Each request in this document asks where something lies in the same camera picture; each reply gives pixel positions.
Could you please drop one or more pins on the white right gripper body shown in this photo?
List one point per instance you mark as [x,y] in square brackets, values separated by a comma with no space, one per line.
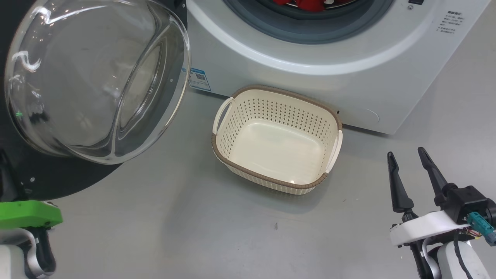
[418,226]

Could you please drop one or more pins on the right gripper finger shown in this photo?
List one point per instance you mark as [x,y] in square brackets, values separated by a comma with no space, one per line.
[434,172]
[401,193]

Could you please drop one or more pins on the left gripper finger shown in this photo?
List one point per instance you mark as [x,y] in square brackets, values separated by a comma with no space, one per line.
[7,178]

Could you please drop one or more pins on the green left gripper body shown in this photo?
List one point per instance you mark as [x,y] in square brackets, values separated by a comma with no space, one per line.
[27,215]

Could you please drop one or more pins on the round glass washer door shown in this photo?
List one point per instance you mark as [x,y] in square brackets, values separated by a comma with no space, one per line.
[89,85]

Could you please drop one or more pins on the red cloth garment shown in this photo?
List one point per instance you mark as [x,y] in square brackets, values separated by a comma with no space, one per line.
[310,4]

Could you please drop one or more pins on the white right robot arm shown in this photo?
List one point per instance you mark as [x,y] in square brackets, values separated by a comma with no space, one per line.
[445,259]

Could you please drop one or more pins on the white front-load washing machine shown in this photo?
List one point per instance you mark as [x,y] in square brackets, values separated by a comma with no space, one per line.
[368,85]

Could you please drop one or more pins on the cream perforated laundry basket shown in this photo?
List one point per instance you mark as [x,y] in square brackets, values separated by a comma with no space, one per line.
[279,147]

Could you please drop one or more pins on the blue energy label sticker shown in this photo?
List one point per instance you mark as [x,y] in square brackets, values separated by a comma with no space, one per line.
[199,79]

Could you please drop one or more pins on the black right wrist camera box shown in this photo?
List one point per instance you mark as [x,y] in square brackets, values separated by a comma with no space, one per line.
[465,201]

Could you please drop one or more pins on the teal camera connector plug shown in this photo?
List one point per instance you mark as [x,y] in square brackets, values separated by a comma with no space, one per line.
[482,228]

